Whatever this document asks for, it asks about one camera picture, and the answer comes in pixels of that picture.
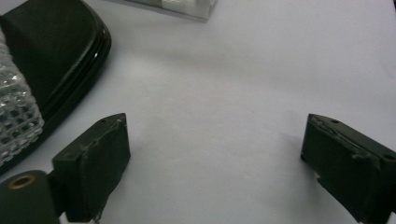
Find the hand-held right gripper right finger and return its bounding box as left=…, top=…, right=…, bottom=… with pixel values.
left=300, top=113, right=396, bottom=224

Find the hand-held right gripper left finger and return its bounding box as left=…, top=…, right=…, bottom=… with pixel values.
left=49, top=112, right=132, bottom=223

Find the pale grey table mat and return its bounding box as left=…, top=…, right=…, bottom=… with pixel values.
left=0, top=0, right=396, bottom=224

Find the rhinestone strap heeled sandal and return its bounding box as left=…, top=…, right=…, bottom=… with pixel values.
left=0, top=0, right=112, bottom=175

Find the metal two-tier shoe rack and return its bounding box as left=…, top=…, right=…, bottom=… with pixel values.
left=106, top=0, right=219, bottom=23

